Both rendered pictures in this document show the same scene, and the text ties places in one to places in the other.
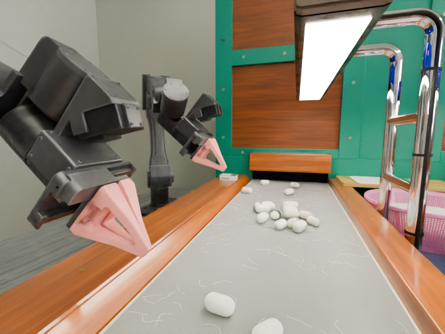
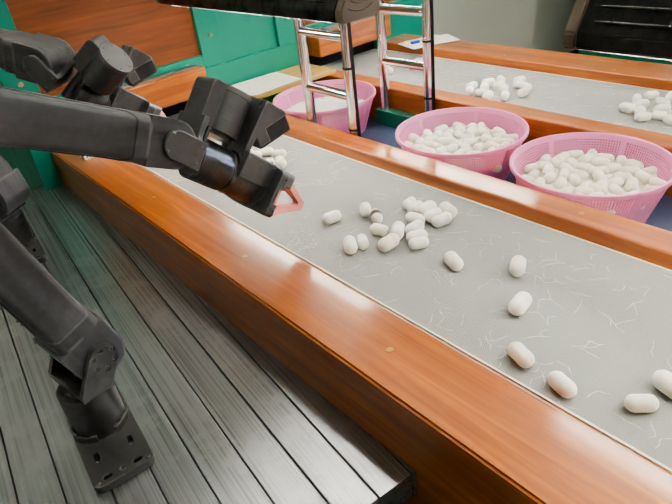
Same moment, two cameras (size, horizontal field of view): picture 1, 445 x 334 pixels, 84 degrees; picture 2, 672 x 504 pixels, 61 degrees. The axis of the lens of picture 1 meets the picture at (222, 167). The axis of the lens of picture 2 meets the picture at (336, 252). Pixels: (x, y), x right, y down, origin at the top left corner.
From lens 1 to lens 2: 0.77 m
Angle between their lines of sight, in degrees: 55
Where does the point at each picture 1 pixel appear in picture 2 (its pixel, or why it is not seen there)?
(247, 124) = not seen: hidden behind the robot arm
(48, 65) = (227, 102)
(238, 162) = not seen: hidden behind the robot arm
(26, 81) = (208, 120)
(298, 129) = (140, 38)
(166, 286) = (286, 236)
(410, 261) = (373, 147)
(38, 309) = (280, 267)
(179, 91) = (119, 57)
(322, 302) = (360, 190)
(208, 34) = not seen: outside the picture
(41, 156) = (251, 170)
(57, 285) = (257, 264)
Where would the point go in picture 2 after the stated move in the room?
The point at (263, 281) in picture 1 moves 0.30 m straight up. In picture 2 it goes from (323, 201) to (298, 25)
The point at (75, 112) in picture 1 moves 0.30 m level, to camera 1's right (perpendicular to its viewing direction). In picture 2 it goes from (261, 130) to (373, 66)
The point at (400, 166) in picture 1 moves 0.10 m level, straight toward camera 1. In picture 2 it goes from (269, 58) to (278, 64)
